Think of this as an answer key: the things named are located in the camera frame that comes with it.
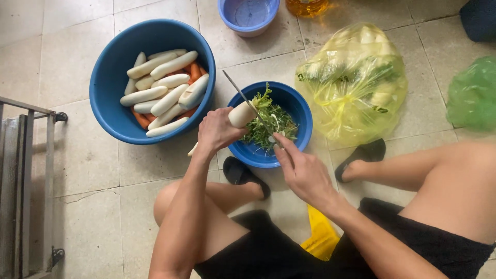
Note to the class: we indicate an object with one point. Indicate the person's right leg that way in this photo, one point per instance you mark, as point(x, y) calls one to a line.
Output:
point(457, 182)

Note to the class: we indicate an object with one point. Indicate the person's right hand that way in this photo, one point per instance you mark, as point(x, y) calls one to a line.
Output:
point(308, 176)

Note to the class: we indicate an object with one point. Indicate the cooking oil bottle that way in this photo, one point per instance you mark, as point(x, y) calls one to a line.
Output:
point(306, 7)

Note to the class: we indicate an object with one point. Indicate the person's black shorts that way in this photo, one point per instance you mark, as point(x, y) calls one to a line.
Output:
point(271, 255)

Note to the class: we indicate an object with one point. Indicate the heap of green leaf scraps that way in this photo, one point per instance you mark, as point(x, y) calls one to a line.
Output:
point(281, 122)

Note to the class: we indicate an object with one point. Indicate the yellow plastic stool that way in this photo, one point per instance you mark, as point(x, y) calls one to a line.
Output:
point(319, 236)

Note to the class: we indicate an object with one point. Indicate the person's black slipper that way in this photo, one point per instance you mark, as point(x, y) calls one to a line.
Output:
point(238, 172)
point(368, 152)

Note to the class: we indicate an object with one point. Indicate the heap of orange carrots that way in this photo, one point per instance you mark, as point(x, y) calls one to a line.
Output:
point(195, 71)

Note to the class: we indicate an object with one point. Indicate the lavender plastic bowl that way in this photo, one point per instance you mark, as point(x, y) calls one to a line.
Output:
point(248, 15)

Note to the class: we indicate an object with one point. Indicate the yellow plastic bag of radishes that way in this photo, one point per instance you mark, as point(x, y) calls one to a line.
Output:
point(348, 85)

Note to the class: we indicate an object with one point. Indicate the dark blue container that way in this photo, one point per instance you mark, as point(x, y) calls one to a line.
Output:
point(480, 19)

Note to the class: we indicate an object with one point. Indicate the small blue plastic bowl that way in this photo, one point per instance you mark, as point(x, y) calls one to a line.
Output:
point(267, 159)

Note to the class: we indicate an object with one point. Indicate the person's left black slipper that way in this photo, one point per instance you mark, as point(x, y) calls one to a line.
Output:
point(238, 172)

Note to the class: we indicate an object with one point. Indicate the large blue plastic basin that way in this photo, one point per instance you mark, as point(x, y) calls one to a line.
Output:
point(112, 77)

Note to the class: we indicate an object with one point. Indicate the white radish with tail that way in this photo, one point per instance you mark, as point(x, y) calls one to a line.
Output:
point(242, 114)

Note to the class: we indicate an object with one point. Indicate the person's right black slipper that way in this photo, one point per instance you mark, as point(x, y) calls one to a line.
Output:
point(368, 152)

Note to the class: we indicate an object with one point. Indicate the grey metal rack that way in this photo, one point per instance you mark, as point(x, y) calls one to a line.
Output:
point(27, 186)

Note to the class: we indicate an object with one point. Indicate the green plastic bag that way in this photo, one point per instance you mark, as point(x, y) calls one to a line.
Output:
point(474, 97)

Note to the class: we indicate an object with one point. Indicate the person's left hand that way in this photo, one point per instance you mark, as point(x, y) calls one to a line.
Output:
point(215, 130)

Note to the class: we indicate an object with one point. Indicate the person's leg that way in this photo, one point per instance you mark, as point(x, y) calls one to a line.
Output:
point(224, 197)
point(457, 182)

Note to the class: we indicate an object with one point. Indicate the pile of peeled white radishes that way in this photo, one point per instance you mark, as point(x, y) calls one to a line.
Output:
point(166, 101)

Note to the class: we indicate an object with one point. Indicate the thin steel knife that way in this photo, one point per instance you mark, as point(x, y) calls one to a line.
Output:
point(244, 99)

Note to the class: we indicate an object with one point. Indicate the person's left leg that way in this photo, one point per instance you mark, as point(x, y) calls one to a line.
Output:
point(224, 197)

